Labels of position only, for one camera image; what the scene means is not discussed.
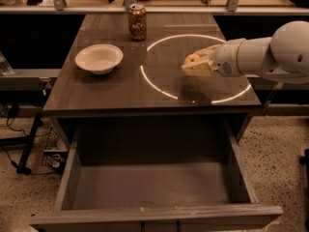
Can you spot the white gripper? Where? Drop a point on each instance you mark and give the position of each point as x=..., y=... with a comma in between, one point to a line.
x=225, y=60

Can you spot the orange fruit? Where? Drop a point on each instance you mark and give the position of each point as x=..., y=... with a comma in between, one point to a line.
x=191, y=58

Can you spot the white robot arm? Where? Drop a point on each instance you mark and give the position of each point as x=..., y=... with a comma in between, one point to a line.
x=283, y=57

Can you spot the open grey wooden drawer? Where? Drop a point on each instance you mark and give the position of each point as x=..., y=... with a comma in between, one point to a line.
x=155, y=174

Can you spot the brown soda can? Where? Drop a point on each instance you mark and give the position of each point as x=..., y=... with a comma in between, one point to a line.
x=137, y=22

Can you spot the white ceramic bowl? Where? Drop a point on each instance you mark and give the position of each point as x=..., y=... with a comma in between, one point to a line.
x=99, y=58

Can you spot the grey metal railing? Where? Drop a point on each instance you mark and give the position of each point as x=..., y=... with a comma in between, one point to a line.
x=151, y=4

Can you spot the clear plastic bottle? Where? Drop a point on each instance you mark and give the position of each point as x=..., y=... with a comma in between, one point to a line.
x=5, y=67

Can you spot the black metal stand leg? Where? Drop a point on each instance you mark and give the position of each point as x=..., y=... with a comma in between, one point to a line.
x=22, y=168

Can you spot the black wire basket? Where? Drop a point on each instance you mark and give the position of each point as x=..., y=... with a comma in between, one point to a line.
x=55, y=153

